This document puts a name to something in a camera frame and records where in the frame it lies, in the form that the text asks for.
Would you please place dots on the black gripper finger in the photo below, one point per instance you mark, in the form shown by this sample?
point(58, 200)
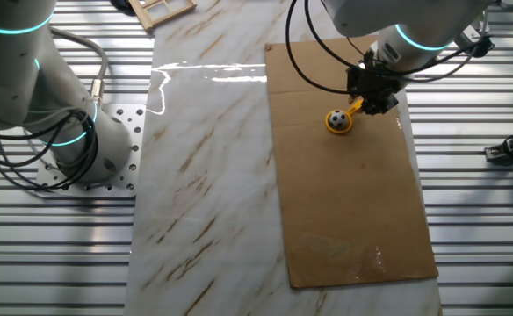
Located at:
point(356, 92)
point(379, 106)

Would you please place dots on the brown cardboard sheet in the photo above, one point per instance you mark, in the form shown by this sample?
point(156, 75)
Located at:
point(348, 197)

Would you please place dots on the wrist camera with grey bracket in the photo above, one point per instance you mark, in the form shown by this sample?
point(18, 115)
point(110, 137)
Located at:
point(469, 37)

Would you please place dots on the small black white soccer ball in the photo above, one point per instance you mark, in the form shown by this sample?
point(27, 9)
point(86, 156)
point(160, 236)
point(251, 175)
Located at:
point(338, 118)

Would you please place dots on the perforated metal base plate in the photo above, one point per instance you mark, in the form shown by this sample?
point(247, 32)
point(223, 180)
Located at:
point(133, 114)

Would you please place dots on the wooden window frame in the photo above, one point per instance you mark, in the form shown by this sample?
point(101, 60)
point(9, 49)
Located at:
point(151, 19)

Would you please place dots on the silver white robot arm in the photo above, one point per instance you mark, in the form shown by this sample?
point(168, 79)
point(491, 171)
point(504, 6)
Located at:
point(15, 79)

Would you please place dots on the white marble slab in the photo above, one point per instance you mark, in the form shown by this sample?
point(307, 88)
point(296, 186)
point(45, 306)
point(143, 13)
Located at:
point(204, 175)

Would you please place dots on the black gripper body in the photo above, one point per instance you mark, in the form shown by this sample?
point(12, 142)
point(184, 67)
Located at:
point(377, 85)

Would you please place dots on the metal corner bracket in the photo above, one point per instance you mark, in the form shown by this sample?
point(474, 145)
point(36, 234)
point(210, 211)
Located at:
point(496, 155)

